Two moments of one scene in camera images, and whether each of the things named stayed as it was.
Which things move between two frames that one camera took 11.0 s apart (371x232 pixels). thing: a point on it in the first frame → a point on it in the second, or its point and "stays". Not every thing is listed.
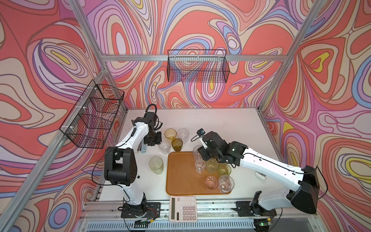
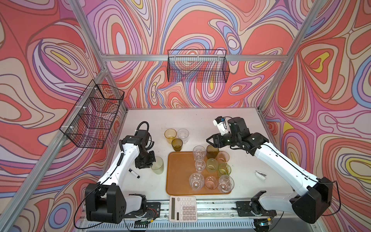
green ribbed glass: x=224 y=169 stays
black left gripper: x=158 y=140 → x=152 y=158
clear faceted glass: x=197 y=155 stays
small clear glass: x=200 y=165 stays
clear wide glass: x=164 y=146 → x=196 y=181
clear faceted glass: x=226 y=183 stays
